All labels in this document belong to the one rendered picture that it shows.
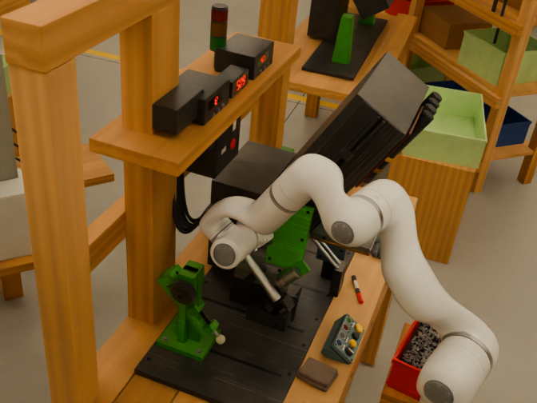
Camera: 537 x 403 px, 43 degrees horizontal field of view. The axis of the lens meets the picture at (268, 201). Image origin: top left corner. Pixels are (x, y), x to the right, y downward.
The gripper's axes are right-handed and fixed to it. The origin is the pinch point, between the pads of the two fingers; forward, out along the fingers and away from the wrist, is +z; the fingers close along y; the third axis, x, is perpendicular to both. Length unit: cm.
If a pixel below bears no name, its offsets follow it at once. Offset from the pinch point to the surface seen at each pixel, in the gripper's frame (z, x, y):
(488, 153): 278, -32, -56
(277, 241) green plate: 2.8, 1.4, -7.8
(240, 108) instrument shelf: -3.6, -12.9, 31.4
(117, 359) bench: -29, 49, -12
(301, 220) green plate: 2.7, -9.0, -5.5
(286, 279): -0.8, 3.6, -18.6
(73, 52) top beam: -69, -16, 52
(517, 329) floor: 163, -14, -126
